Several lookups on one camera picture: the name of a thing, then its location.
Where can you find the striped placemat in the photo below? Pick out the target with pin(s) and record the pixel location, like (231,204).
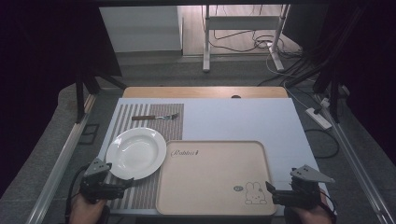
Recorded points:
(146,149)

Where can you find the white plate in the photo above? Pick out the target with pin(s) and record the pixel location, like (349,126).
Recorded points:
(136,153)

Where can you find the white cabinet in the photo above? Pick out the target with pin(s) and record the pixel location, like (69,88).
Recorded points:
(141,28)

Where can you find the beige tray with rabbit print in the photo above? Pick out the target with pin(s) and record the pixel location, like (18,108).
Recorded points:
(214,180)

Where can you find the white power strip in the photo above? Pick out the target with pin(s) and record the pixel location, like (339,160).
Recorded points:
(318,118)

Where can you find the white table board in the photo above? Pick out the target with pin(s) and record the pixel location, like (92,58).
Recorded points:
(243,121)

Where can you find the white metal stand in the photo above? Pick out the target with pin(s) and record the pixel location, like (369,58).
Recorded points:
(239,34)

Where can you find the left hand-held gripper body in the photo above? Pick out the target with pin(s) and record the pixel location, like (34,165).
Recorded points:
(95,183)

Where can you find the aluminium rail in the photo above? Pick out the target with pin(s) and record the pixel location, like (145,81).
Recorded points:
(355,155)
(59,168)

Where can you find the person's left hand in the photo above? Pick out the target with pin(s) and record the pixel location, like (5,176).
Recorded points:
(85,211)

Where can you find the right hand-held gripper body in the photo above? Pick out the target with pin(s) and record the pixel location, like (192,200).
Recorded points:
(303,188)

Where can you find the person's right hand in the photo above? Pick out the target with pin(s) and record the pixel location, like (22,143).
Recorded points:
(311,215)

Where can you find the wooden table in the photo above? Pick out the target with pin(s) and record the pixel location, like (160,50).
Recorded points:
(202,92)

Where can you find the black metal stand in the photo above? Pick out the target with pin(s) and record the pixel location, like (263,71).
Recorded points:
(90,77)
(334,74)

